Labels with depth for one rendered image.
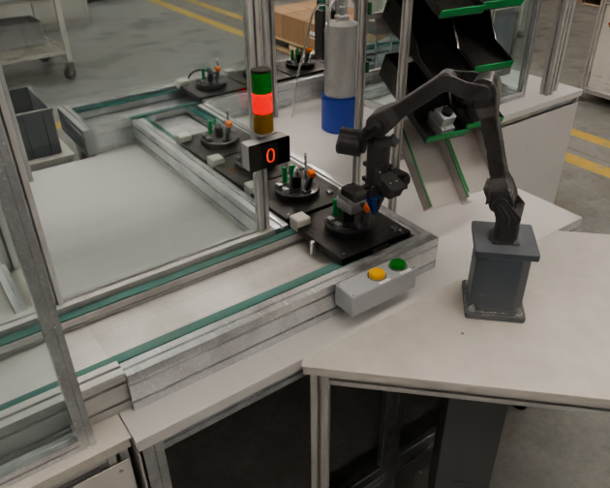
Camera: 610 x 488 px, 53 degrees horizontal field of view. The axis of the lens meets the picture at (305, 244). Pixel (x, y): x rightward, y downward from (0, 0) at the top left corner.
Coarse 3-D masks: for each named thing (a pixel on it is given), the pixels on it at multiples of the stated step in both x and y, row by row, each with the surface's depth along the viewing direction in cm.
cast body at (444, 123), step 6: (438, 108) 161; (444, 108) 160; (450, 108) 161; (432, 114) 163; (438, 114) 161; (444, 114) 160; (450, 114) 160; (432, 120) 164; (438, 120) 162; (444, 120) 160; (450, 120) 161; (432, 126) 164; (438, 126) 162; (444, 126) 162; (450, 126) 163; (438, 132) 163; (444, 132) 162
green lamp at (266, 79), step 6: (270, 72) 144; (252, 78) 143; (258, 78) 142; (264, 78) 143; (270, 78) 144; (252, 84) 144; (258, 84) 143; (264, 84) 143; (270, 84) 145; (252, 90) 145; (258, 90) 144; (264, 90) 144; (270, 90) 145
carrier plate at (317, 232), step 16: (320, 224) 170; (384, 224) 169; (320, 240) 162; (336, 240) 162; (352, 240) 162; (368, 240) 162; (384, 240) 162; (400, 240) 166; (336, 256) 156; (352, 256) 156
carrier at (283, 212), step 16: (304, 160) 186; (288, 176) 195; (304, 176) 190; (272, 192) 186; (288, 192) 181; (304, 192) 180; (320, 192) 186; (336, 192) 186; (272, 208) 178; (288, 208) 177; (304, 208) 177; (320, 208) 178
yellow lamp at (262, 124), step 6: (258, 114) 148; (270, 114) 148; (258, 120) 148; (264, 120) 148; (270, 120) 149; (258, 126) 149; (264, 126) 149; (270, 126) 150; (258, 132) 150; (264, 132) 150; (270, 132) 150
